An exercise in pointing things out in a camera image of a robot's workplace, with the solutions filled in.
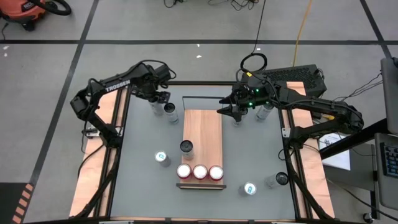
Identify black vacuum hose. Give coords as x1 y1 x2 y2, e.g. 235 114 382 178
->
29 0 73 17

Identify right wooden side board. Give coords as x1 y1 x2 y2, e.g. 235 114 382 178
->
278 81 336 218

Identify long yellow cable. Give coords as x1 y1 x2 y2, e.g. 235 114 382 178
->
292 0 313 68

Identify tall white can blue band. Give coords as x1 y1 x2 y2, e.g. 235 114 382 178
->
255 104 275 123
231 116 249 128
163 102 180 125

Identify orange shop vacuum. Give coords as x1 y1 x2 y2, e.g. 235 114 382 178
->
0 0 47 32

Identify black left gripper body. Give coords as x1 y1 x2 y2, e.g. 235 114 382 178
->
141 79 171 104

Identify red Fanta soda can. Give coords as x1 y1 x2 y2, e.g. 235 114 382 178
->
192 164 208 181
208 165 224 182
176 164 193 180

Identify wooden side board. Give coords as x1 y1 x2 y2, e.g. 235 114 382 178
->
68 81 128 218
278 81 336 218

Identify black mat orange stripes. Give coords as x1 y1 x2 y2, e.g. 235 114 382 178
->
0 182 35 224

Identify black cable with coil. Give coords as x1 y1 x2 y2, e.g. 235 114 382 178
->
239 0 269 74

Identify slim can blue tab lid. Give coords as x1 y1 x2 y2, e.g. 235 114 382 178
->
238 181 257 197
154 150 172 168

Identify black computer case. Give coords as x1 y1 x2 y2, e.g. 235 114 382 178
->
241 63 328 105

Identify grey keyboard tray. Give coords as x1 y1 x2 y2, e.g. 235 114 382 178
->
374 132 398 212

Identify black floor cable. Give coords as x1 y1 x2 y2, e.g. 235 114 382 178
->
163 0 187 9
208 0 261 12

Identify wooden shelf black metal frame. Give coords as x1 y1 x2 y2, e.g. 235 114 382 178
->
176 95 227 190

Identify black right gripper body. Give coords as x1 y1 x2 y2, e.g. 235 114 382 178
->
232 77 276 122

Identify white paper sheet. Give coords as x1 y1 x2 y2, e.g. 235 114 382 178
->
318 132 351 171

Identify black stand beam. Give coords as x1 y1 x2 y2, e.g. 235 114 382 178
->
319 117 389 160

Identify left wooden side board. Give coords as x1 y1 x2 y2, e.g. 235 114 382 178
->
68 81 128 218

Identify grey monitor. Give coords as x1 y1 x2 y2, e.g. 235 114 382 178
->
379 57 398 127

